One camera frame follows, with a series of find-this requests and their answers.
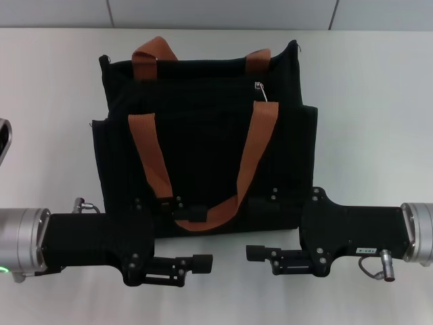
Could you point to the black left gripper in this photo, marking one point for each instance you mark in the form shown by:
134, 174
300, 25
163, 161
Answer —
94, 237

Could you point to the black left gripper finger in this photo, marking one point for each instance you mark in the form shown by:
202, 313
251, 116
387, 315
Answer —
203, 263

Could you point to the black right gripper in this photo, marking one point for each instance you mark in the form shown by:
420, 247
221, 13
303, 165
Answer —
355, 230

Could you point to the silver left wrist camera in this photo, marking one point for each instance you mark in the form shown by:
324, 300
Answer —
5, 139

